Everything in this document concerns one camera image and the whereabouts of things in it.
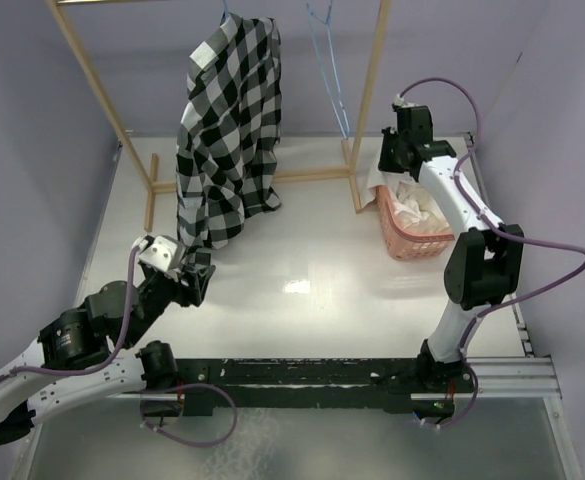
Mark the black white checkered shirt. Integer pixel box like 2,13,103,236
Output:
176,13,282,250

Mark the light blue wire hanger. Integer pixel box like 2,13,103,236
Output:
306,1,351,140

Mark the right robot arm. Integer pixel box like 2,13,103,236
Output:
378,127,523,383

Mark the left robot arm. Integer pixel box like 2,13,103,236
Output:
0,247,215,446

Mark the blue hanger under checkered shirt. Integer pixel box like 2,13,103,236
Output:
222,0,232,20

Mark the wooden clothes rack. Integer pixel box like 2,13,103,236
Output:
44,0,392,233

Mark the pink plastic laundry basket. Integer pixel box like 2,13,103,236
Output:
376,186,455,260

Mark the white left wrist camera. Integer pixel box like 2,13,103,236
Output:
133,235,186,279

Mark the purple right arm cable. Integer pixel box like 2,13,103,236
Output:
396,76,585,361

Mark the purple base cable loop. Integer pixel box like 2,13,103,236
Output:
138,375,240,446

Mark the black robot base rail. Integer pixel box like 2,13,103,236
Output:
136,339,478,417

